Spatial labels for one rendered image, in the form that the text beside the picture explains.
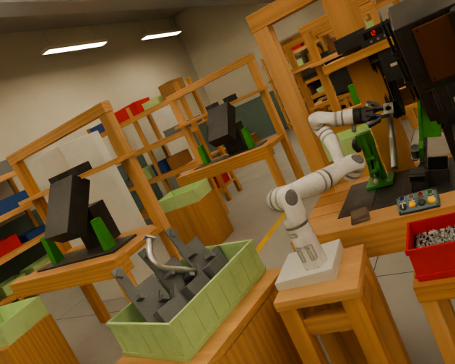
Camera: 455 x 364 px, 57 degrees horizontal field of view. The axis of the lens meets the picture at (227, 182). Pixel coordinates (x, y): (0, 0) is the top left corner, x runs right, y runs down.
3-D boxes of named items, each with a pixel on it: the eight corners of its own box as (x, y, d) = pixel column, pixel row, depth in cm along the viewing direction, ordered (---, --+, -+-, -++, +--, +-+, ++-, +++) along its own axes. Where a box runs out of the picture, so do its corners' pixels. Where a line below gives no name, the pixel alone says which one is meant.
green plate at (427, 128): (441, 149, 169) (439, 97, 163) (419, 150, 173) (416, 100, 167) (440, 141, 179) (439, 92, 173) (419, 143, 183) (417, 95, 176)
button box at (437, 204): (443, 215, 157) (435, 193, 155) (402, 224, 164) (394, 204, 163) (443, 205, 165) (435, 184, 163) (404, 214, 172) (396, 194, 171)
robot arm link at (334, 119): (339, 105, 191) (343, 116, 197) (307, 110, 197) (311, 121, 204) (340, 118, 187) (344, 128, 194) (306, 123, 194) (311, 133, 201)
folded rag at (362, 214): (370, 220, 172) (367, 214, 172) (352, 226, 175) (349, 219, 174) (369, 211, 181) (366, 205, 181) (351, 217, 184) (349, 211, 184)
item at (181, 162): (230, 201, 717) (172, 78, 676) (133, 229, 854) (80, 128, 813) (243, 189, 761) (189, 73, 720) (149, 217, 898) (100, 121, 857)
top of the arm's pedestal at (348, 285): (361, 297, 140) (357, 287, 139) (276, 313, 154) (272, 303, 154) (367, 251, 168) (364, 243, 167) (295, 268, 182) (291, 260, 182)
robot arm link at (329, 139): (331, 142, 198) (337, 128, 192) (361, 183, 182) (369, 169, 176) (314, 144, 194) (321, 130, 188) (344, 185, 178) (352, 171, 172)
